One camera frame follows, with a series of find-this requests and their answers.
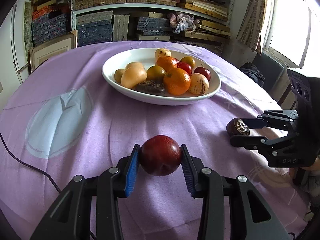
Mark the dark red plum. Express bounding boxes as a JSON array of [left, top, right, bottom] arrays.
[[139, 134, 182, 177], [194, 66, 211, 82]]

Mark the grey-blue chair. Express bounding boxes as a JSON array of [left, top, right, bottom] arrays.
[[251, 52, 285, 93]]

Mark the green marbled board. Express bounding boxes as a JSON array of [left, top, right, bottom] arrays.
[[24, 1, 34, 55]]

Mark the small yellow spotted fruit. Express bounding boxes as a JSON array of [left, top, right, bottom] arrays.
[[154, 48, 172, 60]]

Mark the window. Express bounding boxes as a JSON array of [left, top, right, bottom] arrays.
[[261, 0, 320, 68]]

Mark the crumpled pink white cloth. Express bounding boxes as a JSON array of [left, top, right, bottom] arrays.
[[167, 12, 200, 34]]

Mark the pile of blue red boxes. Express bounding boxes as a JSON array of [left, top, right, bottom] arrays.
[[31, 0, 73, 47]]

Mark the brick patterned curtain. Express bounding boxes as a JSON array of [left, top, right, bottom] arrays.
[[236, 0, 274, 54]]

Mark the purple-striped pepino melon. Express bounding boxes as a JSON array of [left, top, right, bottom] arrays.
[[187, 73, 209, 95]]

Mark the brown longan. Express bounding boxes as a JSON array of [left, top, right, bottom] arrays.
[[114, 68, 125, 83]]

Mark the small orange kumquat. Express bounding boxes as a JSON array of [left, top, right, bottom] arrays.
[[180, 56, 196, 69]]

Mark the dark avocado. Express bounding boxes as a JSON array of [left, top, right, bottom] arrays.
[[226, 118, 250, 137]]

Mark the white oval plate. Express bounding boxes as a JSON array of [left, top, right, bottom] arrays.
[[102, 48, 222, 106]]

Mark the green-orange tangerine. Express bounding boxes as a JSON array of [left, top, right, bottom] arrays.
[[146, 65, 166, 82]]

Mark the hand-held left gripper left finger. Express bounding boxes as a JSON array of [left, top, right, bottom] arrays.
[[30, 144, 141, 240]]

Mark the dark clothing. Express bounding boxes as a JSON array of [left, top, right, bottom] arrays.
[[239, 62, 265, 84]]

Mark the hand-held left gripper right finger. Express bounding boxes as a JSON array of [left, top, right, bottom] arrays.
[[180, 144, 292, 240]]

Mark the shelf of stacked books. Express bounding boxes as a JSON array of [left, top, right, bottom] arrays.
[[74, 0, 235, 55]]

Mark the orange mandarin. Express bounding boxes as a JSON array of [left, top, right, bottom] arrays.
[[163, 67, 191, 96], [156, 56, 178, 72]]

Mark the beige framed board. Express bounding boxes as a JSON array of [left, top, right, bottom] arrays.
[[29, 30, 78, 74]]

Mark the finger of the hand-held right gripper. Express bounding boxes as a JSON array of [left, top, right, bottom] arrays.
[[230, 131, 300, 156], [241, 109, 300, 131]]

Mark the large pale pepino melon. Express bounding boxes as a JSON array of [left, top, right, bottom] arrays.
[[121, 67, 147, 89]]

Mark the white door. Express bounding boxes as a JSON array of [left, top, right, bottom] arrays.
[[10, 4, 32, 85]]

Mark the dark water chestnut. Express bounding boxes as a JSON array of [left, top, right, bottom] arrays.
[[136, 80, 166, 96]]

